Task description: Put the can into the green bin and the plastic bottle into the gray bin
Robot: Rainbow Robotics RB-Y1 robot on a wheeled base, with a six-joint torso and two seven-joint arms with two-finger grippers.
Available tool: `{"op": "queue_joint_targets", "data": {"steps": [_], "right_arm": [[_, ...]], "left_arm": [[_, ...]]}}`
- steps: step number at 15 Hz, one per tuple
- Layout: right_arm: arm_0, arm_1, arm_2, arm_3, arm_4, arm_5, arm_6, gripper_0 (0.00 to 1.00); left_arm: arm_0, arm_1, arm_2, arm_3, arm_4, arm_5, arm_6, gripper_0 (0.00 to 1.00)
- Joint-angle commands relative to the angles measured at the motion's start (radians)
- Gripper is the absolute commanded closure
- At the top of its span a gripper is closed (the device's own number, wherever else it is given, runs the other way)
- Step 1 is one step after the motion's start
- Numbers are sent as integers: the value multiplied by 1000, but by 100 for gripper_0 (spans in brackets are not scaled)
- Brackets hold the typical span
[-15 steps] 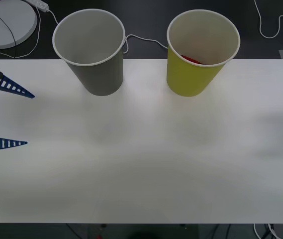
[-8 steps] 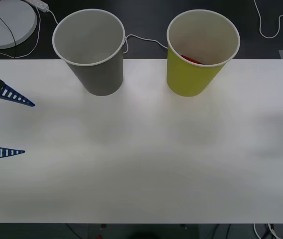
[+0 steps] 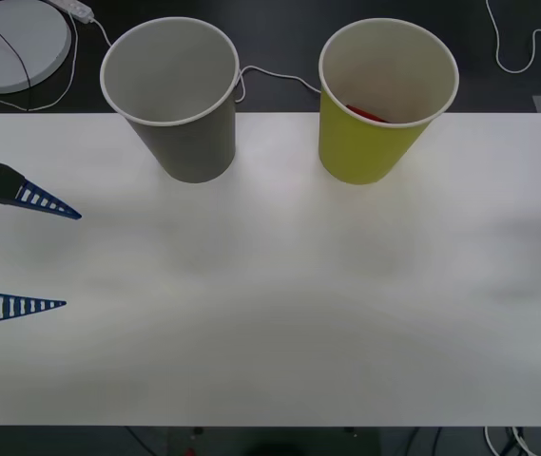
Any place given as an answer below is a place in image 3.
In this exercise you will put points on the red can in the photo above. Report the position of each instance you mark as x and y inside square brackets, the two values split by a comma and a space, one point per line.
[367, 114]

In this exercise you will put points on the yellow-green plastic waste bin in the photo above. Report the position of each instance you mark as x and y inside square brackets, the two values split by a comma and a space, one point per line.
[360, 147]

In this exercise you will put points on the white power strip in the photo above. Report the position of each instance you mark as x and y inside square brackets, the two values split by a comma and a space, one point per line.
[75, 7]

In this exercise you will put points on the grey plastic waste bin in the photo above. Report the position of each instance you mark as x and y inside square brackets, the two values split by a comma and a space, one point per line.
[189, 142]

